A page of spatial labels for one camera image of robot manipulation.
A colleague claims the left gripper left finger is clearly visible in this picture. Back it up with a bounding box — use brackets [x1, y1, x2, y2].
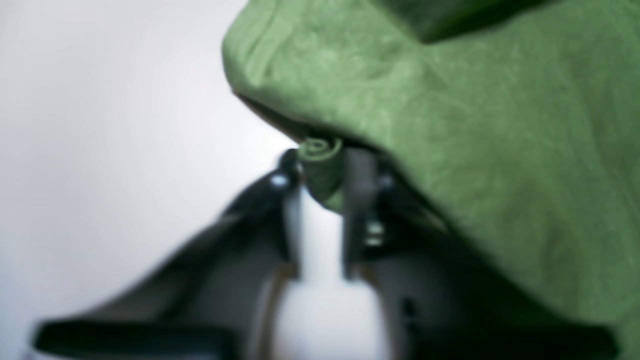
[32, 149, 300, 360]

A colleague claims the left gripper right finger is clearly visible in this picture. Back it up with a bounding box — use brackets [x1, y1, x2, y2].
[343, 148, 620, 360]

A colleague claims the green t-shirt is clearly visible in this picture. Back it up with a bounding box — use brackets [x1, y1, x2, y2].
[222, 0, 639, 360]

